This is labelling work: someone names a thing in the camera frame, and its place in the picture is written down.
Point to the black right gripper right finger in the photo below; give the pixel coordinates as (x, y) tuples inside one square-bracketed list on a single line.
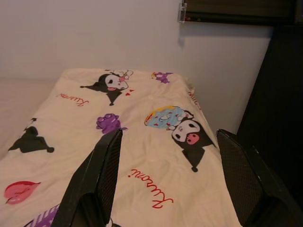
[(246, 184)]

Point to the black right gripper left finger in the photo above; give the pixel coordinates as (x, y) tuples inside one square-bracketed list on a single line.
[(99, 179)]

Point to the cream cartoon print blanket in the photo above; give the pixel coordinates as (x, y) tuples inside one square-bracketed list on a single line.
[(146, 146)]

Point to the black cabinet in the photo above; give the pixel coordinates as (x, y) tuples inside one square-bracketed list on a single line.
[(279, 94)]

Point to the black window frame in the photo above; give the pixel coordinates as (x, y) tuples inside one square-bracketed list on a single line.
[(236, 10)]

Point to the clear plastic bracket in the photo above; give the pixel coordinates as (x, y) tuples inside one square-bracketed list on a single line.
[(182, 11)]

